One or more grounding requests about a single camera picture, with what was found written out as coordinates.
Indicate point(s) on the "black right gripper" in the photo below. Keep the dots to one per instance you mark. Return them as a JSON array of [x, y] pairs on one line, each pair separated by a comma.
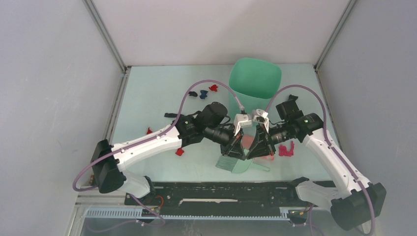
[[259, 146]]

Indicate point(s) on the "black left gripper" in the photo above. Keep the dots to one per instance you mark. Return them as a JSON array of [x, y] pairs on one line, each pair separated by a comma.
[[233, 148]]

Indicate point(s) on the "green hand brush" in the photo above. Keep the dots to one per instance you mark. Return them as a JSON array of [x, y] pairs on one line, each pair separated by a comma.
[[237, 166]]

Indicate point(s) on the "pink dustpan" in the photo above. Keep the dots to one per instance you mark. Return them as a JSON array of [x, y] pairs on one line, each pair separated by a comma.
[[246, 143]]

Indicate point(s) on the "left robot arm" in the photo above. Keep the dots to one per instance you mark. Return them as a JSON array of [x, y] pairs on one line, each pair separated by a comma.
[[111, 162]]

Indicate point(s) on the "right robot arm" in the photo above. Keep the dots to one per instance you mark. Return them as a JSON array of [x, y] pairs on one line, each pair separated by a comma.
[[354, 200]]

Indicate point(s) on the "magenta paper scrap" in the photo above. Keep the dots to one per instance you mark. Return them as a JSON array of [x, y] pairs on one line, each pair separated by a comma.
[[283, 151]]

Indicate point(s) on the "red paper scrap front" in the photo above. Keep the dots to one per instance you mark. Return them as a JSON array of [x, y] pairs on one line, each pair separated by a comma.
[[179, 152]]

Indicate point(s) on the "blue paper scrap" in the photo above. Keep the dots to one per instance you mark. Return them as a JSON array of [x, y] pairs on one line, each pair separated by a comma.
[[203, 94]]

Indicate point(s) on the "black paper scrap right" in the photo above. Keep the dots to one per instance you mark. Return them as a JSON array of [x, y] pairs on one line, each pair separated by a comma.
[[292, 97]]

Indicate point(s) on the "red paper scrap near bin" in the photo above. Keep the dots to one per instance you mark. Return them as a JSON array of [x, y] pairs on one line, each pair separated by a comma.
[[213, 88]]

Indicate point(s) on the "green plastic waste bin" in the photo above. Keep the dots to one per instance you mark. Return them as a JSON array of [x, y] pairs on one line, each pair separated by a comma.
[[255, 82]]

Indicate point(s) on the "long black paper scrap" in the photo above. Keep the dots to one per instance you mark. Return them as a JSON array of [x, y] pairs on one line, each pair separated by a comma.
[[170, 115]]

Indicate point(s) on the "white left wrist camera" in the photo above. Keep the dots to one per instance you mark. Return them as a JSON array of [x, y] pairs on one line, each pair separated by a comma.
[[242, 121]]

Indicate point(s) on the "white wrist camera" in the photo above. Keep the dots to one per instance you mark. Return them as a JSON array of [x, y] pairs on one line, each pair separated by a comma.
[[242, 121], [260, 117]]

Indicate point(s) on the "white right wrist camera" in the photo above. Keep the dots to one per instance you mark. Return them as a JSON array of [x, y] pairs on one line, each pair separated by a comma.
[[260, 117]]

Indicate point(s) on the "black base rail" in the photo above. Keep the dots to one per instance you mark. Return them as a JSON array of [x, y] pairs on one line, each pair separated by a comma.
[[223, 197]]

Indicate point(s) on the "white slotted cable duct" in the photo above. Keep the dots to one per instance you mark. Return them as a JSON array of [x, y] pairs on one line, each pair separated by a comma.
[[140, 213]]

